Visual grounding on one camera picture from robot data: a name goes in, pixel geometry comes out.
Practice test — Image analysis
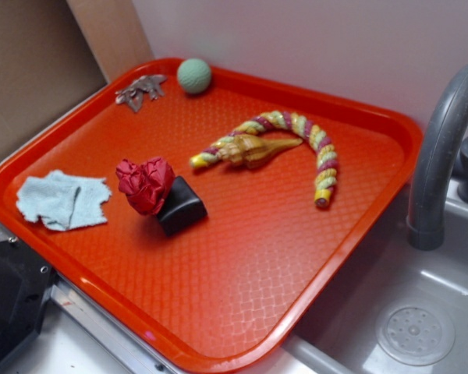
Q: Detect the grey sink faucet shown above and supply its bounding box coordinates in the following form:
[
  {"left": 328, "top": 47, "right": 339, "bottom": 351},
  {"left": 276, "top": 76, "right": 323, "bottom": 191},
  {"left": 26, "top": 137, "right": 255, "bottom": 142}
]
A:
[{"left": 406, "top": 65, "right": 468, "bottom": 251}]

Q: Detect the green ball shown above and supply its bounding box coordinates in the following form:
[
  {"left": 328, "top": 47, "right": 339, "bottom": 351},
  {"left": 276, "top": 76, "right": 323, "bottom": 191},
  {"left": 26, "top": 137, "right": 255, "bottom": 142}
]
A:
[{"left": 176, "top": 58, "right": 212, "bottom": 94}]

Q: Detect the crumpled red paper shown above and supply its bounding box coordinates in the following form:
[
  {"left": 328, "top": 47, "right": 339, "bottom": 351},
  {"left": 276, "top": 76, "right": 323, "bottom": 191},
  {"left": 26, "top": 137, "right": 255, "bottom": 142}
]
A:
[{"left": 115, "top": 157, "right": 176, "bottom": 216}]

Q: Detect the grey metal leaf ornament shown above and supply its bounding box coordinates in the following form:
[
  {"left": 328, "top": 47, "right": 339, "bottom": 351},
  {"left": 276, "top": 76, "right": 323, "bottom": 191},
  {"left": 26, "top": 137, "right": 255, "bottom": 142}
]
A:
[{"left": 115, "top": 74, "right": 168, "bottom": 113}]

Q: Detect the orange plastic tray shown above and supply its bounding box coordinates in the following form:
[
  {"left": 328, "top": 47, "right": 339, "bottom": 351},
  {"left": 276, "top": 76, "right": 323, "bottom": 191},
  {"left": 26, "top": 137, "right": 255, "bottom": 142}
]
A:
[{"left": 0, "top": 58, "right": 422, "bottom": 373}]

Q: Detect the brown cardboard panel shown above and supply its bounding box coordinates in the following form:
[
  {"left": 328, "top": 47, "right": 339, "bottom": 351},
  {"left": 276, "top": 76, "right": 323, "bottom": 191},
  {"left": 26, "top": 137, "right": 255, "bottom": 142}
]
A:
[{"left": 0, "top": 1, "right": 154, "bottom": 161}]

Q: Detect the tan conch seashell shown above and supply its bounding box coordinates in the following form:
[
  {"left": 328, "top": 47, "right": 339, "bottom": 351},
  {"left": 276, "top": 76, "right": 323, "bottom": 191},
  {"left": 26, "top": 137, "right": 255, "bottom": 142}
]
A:
[{"left": 217, "top": 135, "right": 303, "bottom": 169}]

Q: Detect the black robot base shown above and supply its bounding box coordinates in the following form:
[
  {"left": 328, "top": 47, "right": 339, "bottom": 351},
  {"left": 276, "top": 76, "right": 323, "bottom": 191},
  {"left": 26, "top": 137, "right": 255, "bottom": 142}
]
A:
[{"left": 0, "top": 237, "right": 56, "bottom": 370}]

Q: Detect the black wedge block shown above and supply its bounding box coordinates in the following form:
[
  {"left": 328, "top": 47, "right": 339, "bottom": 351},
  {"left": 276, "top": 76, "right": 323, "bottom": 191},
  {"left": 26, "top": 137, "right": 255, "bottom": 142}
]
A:
[{"left": 157, "top": 176, "right": 207, "bottom": 237}]

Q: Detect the light blue cloth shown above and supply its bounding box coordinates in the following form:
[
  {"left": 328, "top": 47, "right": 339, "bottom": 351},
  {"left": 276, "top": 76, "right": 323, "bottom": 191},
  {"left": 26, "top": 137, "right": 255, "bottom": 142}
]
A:
[{"left": 16, "top": 170, "right": 112, "bottom": 231}]

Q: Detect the grey sink basin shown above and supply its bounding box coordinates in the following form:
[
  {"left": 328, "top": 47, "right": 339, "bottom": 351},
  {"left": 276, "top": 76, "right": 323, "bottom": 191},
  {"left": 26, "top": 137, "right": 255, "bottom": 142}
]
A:
[{"left": 285, "top": 182, "right": 468, "bottom": 374}]

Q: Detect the sink drain cover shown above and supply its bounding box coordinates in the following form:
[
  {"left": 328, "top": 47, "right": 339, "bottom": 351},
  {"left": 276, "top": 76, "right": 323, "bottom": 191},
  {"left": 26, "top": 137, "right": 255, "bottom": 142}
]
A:
[{"left": 375, "top": 298, "right": 456, "bottom": 366}]

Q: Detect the twisted multicolour rope toy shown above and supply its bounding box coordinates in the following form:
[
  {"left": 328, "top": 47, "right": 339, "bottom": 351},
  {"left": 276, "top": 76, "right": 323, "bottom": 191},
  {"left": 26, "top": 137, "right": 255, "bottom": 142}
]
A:
[{"left": 190, "top": 111, "right": 339, "bottom": 209}]

